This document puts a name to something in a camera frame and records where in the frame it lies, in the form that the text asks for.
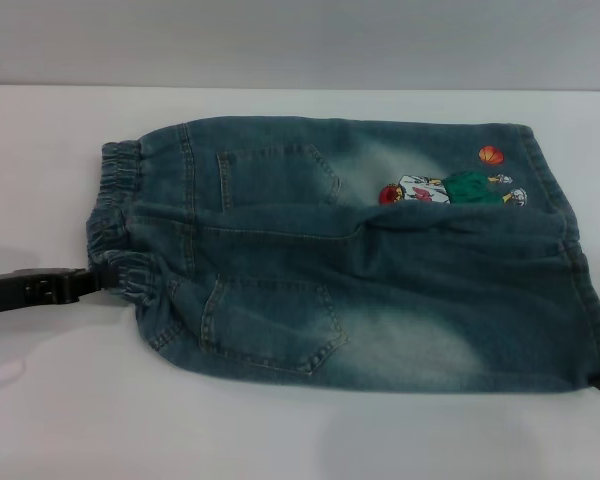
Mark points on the blue denim shorts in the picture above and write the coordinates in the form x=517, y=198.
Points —
x=330, y=300

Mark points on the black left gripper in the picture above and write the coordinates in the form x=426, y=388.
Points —
x=2, y=295

